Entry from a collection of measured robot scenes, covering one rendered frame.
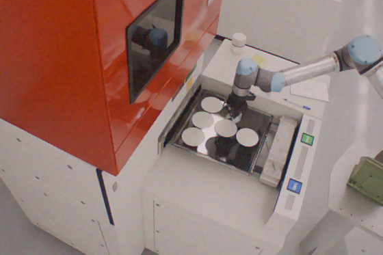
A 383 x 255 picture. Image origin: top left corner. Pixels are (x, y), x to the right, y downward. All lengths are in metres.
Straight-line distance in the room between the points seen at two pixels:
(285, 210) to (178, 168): 0.50
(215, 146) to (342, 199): 0.62
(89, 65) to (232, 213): 0.93
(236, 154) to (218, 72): 0.45
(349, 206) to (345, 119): 1.67
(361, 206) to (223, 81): 0.87
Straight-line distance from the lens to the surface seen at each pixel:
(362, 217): 1.65
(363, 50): 1.41
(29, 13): 0.76
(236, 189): 1.50
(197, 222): 1.49
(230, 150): 1.51
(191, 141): 1.51
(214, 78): 1.70
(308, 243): 2.24
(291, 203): 1.37
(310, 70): 1.50
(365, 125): 3.29
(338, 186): 1.67
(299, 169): 1.47
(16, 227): 2.44
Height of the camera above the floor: 2.10
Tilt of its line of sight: 47 degrees down
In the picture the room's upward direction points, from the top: 7 degrees clockwise
